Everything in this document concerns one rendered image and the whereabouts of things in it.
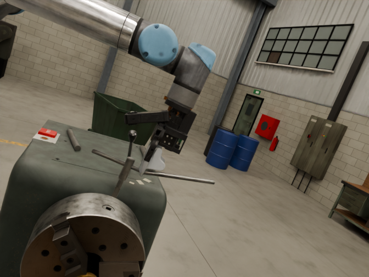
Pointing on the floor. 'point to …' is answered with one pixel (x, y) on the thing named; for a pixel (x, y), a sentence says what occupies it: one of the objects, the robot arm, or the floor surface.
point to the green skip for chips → (118, 118)
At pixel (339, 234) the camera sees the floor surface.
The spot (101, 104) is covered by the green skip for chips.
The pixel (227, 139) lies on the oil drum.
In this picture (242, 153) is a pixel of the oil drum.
